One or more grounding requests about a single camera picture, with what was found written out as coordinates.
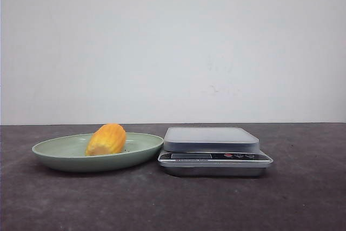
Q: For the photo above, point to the yellow corn cob piece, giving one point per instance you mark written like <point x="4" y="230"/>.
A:
<point x="108" y="139"/>

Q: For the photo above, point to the silver digital kitchen scale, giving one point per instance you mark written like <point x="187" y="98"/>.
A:
<point x="212" y="151"/>

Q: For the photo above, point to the pale green plate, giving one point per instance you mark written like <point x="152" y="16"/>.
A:
<point x="68" y="153"/>

